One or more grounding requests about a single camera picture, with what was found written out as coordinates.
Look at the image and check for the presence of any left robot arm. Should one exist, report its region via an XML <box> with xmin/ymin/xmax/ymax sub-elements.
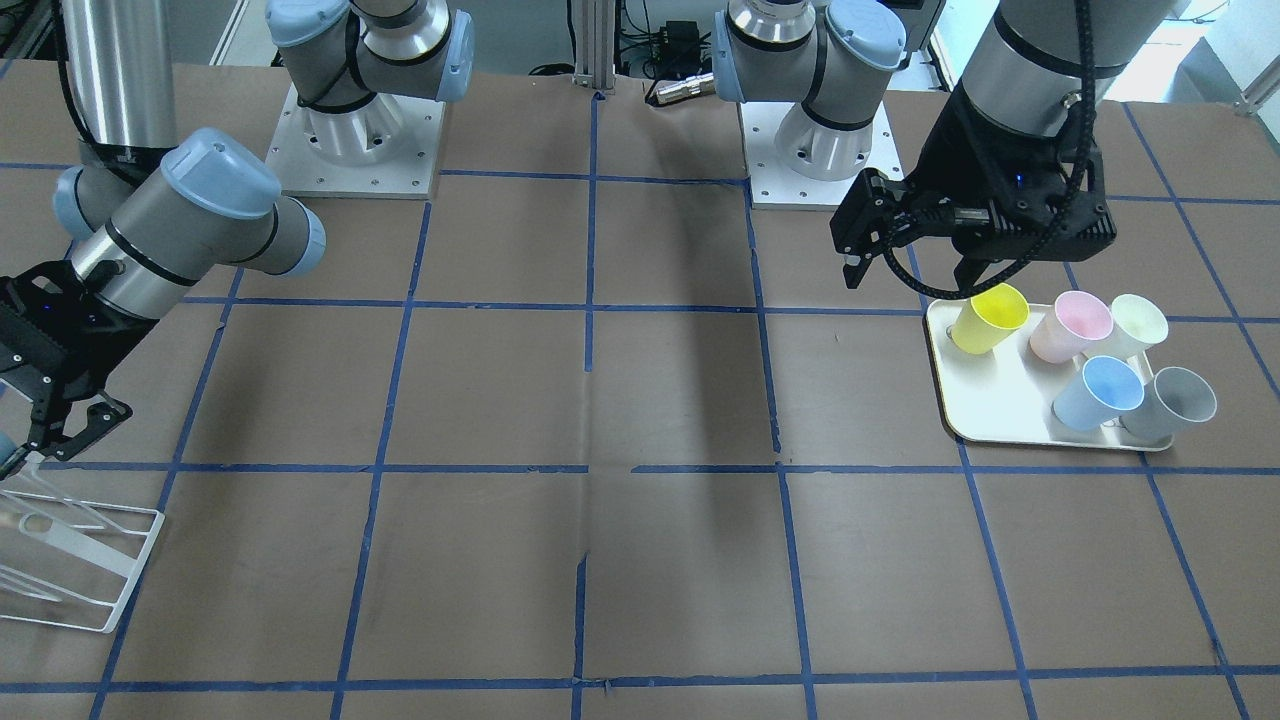
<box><xmin>710</xmin><ymin>1</ymin><xmax>1172</xmax><ymax>300</ymax></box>

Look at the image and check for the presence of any yellow plastic cup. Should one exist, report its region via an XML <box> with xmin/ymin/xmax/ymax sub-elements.
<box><xmin>950</xmin><ymin>283</ymin><xmax>1030</xmax><ymax>355</ymax></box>

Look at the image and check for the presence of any cream plastic tray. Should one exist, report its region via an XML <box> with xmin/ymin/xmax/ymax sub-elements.
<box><xmin>925</xmin><ymin>300</ymin><xmax>1174</xmax><ymax>452</ymax></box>

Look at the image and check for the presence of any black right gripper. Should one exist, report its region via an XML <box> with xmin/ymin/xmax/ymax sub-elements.
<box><xmin>1</xmin><ymin>260</ymin><xmax>136</xmax><ymax>451</ymax></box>

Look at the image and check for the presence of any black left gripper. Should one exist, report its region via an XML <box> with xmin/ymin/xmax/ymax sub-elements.
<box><xmin>829</xmin><ymin>88</ymin><xmax>1117</xmax><ymax>299</ymax></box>

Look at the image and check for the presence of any white wire cup rack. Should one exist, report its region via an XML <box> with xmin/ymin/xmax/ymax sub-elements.
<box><xmin>1</xmin><ymin>454</ymin><xmax>166</xmax><ymax>634</ymax></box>

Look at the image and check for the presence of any light blue plastic cup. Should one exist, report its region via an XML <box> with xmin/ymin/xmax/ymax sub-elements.
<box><xmin>1051</xmin><ymin>355</ymin><xmax>1146</xmax><ymax>430</ymax></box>

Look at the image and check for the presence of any pink plastic cup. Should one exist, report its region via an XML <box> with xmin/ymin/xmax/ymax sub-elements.
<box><xmin>1029</xmin><ymin>290</ymin><xmax>1114</xmax><ymax>364</ymax></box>

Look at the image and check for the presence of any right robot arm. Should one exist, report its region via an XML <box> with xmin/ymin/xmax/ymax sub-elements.
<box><xmin>3</xmin><ymin>1</ymin><xmax>476</xmax><ymax>474</ymax></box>

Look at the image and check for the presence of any black braided cable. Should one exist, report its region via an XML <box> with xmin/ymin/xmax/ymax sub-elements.
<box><xmin>884</xmin><ymin>0</ymin><xmax>1096</xmax><ymax>301</ymax></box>

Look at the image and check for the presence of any grey plastic cup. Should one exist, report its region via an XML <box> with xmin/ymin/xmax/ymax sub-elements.
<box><xmin>1120</xmin><ymin>366</ymin><xmax>1219</xmax><ymax>439</ymax></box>

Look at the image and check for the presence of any pale green plastic cup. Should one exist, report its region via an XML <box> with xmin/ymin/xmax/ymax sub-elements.
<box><xmin>1085</xmin><ymin>293</ymin><xmax>1170</xmax><ymax>361</ymax></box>

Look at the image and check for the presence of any black power adapter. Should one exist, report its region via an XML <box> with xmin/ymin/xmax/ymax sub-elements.
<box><xmin>657</xmin><ymin>20</ymin><xmax>701</xmax><ymax>56</ymax></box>

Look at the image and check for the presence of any aluminium frame post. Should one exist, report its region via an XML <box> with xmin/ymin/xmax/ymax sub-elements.
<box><xmin>570</xmin><ymin>0</ymin><xmax>620</xmax><ymax>95</ymax></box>

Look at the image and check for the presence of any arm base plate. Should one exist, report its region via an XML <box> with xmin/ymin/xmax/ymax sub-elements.
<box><xmin>739</xmin><ymin>102</ymin><xmax>904</xmax><ymax>211</ymax></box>
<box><xmin>265</xmin><ymin>87</ymin><xmax>449</xmax><ymax>200</ymax></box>

